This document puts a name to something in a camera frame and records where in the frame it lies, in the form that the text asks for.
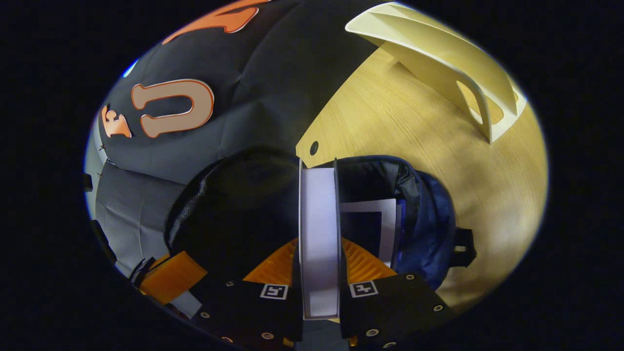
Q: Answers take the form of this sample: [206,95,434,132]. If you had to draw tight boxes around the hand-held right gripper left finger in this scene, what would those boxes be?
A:
[193,238,303,351]

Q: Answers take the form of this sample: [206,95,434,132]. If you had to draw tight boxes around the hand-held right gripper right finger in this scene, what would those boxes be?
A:
[340,238,456,349]

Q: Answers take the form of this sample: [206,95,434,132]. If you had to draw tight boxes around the blue cover book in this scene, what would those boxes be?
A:
[340,198,405,268]

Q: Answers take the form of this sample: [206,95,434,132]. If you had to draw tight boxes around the grey cover book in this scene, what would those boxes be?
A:
[298,158,342,320]

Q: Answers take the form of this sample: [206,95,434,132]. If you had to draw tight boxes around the blue schoolbag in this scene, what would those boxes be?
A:
[163,146,477,293]

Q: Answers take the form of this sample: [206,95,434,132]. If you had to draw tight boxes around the white bookshelf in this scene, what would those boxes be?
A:
[345,2,528,144]

